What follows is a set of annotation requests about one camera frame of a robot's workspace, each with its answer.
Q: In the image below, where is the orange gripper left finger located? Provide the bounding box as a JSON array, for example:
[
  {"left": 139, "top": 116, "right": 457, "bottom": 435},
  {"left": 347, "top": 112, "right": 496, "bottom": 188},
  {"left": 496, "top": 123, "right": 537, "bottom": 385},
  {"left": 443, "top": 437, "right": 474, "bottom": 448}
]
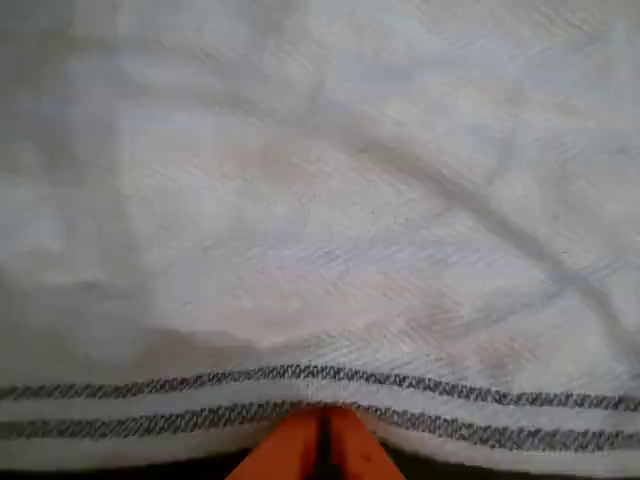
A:
[{"left": 224, "top": 407, "right": 324, "bottom": 480}]

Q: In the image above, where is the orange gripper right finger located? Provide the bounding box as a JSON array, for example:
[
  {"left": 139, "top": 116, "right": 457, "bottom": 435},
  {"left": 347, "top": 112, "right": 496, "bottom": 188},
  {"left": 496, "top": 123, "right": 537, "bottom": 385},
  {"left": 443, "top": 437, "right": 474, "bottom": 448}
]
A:
[{"left": 325, "top": 405, "right": 404, "bottom": 480}]

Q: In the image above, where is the white striped cloth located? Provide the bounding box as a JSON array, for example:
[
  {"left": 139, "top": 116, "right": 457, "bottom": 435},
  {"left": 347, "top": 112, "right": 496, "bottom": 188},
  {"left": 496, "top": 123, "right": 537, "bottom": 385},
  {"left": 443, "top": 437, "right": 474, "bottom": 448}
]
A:
[{"left": 0, "top": 0, "right": 640, "bottom": 479}]

